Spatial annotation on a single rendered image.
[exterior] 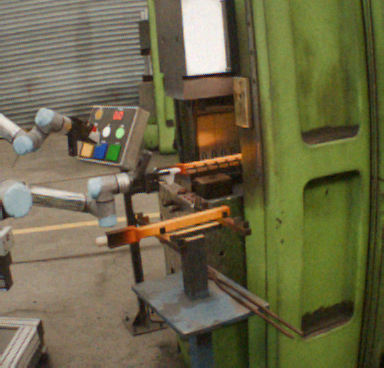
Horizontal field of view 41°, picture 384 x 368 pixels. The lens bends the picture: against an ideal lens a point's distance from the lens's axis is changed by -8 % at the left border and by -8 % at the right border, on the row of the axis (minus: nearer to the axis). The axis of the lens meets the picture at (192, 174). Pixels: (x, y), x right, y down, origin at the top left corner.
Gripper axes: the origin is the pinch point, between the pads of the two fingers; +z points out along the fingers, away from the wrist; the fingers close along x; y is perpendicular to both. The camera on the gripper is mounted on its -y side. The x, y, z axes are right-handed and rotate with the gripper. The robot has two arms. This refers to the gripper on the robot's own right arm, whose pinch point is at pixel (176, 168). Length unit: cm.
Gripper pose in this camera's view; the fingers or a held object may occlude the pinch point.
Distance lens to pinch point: 216.6
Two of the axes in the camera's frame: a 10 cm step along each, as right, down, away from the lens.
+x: 3.9, 2.1, -9.0
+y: 0.8, 9.6, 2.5
